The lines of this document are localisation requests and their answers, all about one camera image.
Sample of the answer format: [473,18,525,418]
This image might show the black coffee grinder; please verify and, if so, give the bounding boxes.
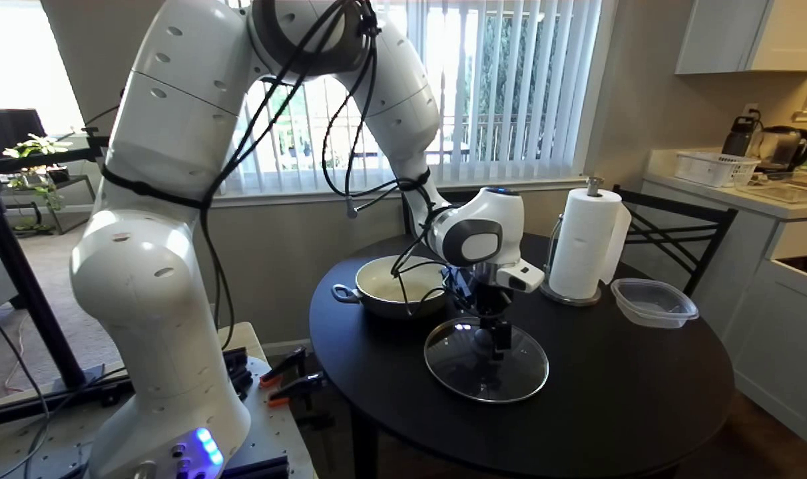
[718,105,763,160]

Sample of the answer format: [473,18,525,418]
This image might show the white wall cabinet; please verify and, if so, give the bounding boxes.
[673,0,807,77]

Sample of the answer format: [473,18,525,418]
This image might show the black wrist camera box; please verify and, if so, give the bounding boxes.
[443,266,476,302]

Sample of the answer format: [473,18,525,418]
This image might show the robot mounting table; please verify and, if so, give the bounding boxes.
[0,318,319,479]

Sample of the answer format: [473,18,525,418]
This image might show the green potted plant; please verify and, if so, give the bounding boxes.
[0,131,94,220]

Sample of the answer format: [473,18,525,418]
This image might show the clear plastic bin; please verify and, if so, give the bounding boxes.
[672,145,761,189]

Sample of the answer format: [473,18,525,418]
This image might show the white paper towel roll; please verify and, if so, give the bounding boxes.
[545,185,634,300]

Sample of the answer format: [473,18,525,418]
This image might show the black block on mounting table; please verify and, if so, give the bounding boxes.
[221,346,253,402]

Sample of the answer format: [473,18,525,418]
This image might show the orange black clamp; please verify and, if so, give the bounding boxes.
[265,370,328,411]
[260,346,311,383]

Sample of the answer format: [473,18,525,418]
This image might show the grey pot with cream inside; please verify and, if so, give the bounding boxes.
[331,252,453,318]

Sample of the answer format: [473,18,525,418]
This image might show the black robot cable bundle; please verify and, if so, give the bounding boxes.
[198,0,453,352]

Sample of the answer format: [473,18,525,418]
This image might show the white vertical window blinds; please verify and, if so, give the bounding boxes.
[217,0,604,197]

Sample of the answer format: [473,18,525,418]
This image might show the black tripod stand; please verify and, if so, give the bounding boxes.
[0,148,135,434]

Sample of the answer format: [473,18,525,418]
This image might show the clear plastic food container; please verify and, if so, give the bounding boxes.
[606,273,704,332]

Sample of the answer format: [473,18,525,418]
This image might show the round glass pot lid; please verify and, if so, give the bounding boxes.
[420,314,550,406]

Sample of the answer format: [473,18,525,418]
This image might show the black electric kettle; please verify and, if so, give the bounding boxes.
[757,121,807,181]

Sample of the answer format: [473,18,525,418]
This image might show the white counter base cabinet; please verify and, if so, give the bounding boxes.
[638,143,807,454]

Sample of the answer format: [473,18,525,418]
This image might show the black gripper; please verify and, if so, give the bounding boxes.
[465,260,549,352]

